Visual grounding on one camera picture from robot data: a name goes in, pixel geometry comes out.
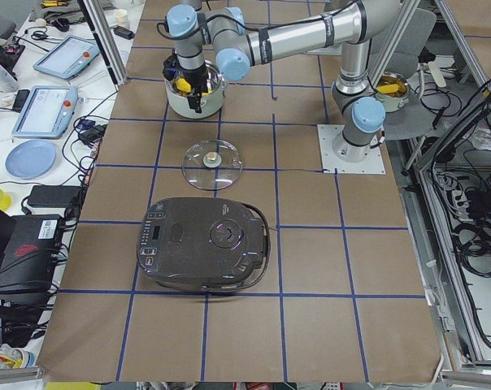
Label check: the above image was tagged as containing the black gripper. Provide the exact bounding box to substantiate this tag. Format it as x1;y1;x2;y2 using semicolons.
183;67;207;114

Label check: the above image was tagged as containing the yellow corn cob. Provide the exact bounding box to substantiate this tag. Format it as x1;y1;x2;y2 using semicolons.
176;77;192;97

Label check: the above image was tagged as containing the glass pot lid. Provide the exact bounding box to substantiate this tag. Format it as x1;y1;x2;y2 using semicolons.
181;140;242;191

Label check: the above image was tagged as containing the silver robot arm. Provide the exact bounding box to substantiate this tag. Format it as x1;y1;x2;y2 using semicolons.
159;1;399;163

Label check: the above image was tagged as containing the pale green electric pot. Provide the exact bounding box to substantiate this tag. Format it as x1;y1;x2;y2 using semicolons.
164;60;227;119

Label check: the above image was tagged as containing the yellow item in steel pot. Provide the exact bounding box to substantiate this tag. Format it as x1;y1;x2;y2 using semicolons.
376;83;400;94

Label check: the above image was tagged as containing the steel pot at right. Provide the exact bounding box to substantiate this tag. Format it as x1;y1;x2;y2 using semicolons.
376;73;410;113

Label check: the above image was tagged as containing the black power adapter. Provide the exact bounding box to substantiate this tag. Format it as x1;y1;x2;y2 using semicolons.
113;26;135;40

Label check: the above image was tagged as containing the paper cup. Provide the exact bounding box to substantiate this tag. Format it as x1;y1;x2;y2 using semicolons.
114;9;130;28

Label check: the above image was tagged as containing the upper teach pendant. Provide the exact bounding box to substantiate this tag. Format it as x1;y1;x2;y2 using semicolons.
33;36;100;80

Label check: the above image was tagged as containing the teach pendant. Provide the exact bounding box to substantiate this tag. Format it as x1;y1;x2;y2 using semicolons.
33;36;100;80
11;85;78;139

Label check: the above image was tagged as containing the black rice cooker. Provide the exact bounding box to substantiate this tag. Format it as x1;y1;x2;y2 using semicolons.
137;197;271;293

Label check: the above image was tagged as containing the lower teach pendant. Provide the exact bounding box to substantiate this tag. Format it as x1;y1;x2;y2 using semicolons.
11;85;78;139

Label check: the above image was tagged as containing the black power brick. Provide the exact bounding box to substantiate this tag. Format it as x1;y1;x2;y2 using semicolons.
27;185;80;208

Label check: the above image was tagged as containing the blue plate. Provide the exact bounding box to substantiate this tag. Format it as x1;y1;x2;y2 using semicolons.
5;140;57;180

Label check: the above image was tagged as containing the grey office chair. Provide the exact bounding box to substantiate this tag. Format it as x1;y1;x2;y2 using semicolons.
385;8;437;79

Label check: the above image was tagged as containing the black computer box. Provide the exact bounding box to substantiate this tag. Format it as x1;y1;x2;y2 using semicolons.
0;214;64;293

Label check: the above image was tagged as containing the aluminium frame post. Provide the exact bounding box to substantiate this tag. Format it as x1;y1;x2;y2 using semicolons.
78;0;127;86

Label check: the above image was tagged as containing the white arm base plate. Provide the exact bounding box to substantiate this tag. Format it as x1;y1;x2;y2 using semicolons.
317;124;385;175

